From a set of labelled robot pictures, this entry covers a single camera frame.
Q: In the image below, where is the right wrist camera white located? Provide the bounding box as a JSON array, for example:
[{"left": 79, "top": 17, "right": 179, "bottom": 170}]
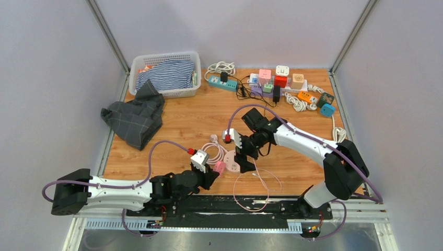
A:
[{"left": 222, "top": 128, "right": 242, "bottom": 149}]

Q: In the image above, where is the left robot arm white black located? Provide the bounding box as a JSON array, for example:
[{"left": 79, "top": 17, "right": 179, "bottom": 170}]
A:
[{"left": 51, "top": 165, "right": 220, "bottom": 216}]

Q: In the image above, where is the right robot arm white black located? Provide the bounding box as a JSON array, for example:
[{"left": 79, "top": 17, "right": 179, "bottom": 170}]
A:
[{"left": 222, "top": 105, "right": 369, "bottom": 219}]

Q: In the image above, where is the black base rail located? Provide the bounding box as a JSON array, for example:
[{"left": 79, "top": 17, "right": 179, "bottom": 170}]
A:
[{"left": 126, "top": 195, "right": 333, "bottom": 230}]

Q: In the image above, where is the black charger on teal strip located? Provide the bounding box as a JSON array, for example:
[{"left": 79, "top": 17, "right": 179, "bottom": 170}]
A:
[{"left": 220, "top": 72, "right": 229, "bottom": 83}]

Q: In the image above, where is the orange power strip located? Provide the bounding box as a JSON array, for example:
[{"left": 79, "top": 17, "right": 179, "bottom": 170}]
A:
[{"left": 297, "top": 91, "right": 318, "bottom": 105}]

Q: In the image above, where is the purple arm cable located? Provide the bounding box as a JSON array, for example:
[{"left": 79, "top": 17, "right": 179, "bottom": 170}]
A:
[
  {"left": 41, "top": 140, "right": 190, "bottom": 238},
  {"left": 226, "top": 104, "right": 384, "bottom": 241}
]

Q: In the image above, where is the pink cube socket back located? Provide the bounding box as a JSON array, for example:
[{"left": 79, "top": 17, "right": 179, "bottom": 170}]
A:
[{"left": 258, "top": 69, "right": 272, "bottom": 86}]

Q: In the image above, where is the dark grey checked cloth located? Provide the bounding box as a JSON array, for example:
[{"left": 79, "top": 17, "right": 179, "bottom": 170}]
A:
[{"left": 100, "top": 80, "right": 165, "bottom": 151}]

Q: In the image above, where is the blue cube socket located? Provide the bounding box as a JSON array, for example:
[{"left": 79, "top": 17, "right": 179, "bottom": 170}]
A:
[{"left": 320, "top": 104, "right": 336, "bottom": 117}]

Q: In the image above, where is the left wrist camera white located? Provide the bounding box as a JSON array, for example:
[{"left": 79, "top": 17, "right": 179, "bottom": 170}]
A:
[{"left": 190, "top": 149, "right": 209, "bottom": 173}]

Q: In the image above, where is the green small adapter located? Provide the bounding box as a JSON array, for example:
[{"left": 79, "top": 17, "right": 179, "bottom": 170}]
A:
[{"left": 262, "top": 84, "right": 273, "bottom": 94}]

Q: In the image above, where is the pink cube adapter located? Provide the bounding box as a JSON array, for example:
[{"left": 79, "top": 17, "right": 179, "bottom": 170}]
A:
[{"left": 213, "top": 161, "right": 226, "bottom": 174}]

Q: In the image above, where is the white coiled cord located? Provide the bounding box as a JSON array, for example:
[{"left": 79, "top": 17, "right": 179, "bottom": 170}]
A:
[
  {"left": 284, "top": 92, "right": 317, "bottom": 112},
  {"left": 203, "top": 61, "right": 236, "bottom": 83}
]

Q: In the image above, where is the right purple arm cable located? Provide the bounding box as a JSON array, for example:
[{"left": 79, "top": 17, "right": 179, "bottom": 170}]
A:
[{"left": 226, "top": 104, "right": 384, "bottom": 241}]

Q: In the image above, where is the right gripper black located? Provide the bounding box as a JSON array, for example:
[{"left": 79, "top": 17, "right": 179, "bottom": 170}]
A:
[{"left": 234, "top": 131, "right": 264, "bottom": 173}]

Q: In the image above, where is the white cord right edge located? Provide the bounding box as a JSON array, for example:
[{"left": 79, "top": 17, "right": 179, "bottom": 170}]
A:
[{"left": 331, "top": 115, "right": 347, "bottom": 143}]

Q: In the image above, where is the white coiled cord middle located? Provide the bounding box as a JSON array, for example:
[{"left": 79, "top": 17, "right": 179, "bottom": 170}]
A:
[{"left": 284, "top": 92, "right": 317, "bottom": 112}]

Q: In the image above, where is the blue white striped cloth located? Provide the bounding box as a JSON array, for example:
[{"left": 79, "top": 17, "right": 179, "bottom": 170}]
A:
[{"left": 136, "top": 59, "right": 194, "bottom": 92}]

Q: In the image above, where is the white long power strip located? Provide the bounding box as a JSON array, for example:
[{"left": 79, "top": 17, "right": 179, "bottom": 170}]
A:
[{"left": 247, "top": 73, "right": 308, "bottom": 94}]

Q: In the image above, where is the tan cube socket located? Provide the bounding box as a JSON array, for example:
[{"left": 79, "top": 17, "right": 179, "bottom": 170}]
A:
[{"left": 290, "top": 73, "right": 305, "bottom": 89}]

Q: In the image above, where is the white cube socket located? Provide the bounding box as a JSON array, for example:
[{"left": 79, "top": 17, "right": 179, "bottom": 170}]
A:
[{"left": 275, "top": 65, "right": 290, "bottom": 77}]

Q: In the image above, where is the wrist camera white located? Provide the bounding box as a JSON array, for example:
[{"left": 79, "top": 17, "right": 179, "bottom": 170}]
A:
[
  {"left": 222, "top": 128, "right": 242, "bottom": 149},
  {"left": 190, "top": 149, "right": 209, "bottom": 173}
]

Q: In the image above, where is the black power adapter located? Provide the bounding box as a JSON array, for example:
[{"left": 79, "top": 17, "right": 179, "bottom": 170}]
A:
[{"left": 272, "top": 85, "right": 281, "bottom": 103}]

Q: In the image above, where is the white plastic basket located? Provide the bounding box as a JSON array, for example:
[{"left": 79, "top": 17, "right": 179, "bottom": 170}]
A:
[{"left": 129, "top": 51, "right": 202, "bottom": 98}]

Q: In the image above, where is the black thin cable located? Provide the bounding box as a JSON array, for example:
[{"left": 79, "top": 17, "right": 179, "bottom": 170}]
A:
[{"left": 228, "top": 74, "right": 277, "bottom": 109}]

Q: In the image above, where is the teal power strip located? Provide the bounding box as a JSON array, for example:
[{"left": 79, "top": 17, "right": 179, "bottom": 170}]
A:
[{"left": 208, "top": 76, "right": 238, "bottom": 93}]

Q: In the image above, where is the white coiled cord back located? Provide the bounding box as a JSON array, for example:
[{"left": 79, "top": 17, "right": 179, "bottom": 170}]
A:
[{"left": 203, "top": 61, "right": 236, "bottom": 83}]

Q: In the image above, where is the purple power strip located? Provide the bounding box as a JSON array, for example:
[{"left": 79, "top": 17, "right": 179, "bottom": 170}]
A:
[{"left": 249, "top": 84, "right": 273, "bottom": 98}]

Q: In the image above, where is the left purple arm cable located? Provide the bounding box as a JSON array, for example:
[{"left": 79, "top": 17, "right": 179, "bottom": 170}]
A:
[{"left": 41, "top": 140, "right": 190, "bottom": 238}]

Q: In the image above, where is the round pink power strip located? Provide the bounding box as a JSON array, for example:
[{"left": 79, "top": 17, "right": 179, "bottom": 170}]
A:
[{"left": 223, "top": 150, "right": 240, "bottom": 174}]

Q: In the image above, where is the red cube socket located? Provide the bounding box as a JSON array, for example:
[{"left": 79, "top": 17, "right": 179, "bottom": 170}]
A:
[{"left": 274, "top": 75, "right": 288, "bottom": 88}]

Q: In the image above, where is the dark green cube socket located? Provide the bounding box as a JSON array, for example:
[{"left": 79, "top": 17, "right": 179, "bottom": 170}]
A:
[{"left": 316, "top": 92, "right": 335, "bottom": 108}]

